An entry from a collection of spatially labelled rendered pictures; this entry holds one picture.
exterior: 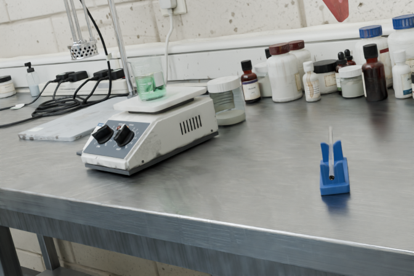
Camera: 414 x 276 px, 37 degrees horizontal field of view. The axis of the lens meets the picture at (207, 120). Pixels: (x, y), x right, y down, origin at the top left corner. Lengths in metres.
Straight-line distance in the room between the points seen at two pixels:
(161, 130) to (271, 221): 0.33
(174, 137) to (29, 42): 1.20
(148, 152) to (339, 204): 0.36
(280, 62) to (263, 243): 0.57
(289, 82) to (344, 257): 0.62
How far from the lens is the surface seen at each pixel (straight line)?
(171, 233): 0.78
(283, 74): 1.19
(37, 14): 2.04
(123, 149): 0.95
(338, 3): 0.51
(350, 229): 0.65
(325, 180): 0.74
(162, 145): 0.97
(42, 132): 1.37
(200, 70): 1.52
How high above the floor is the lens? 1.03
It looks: 14 degrees down
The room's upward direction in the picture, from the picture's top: 11 degrees counter-clockwise
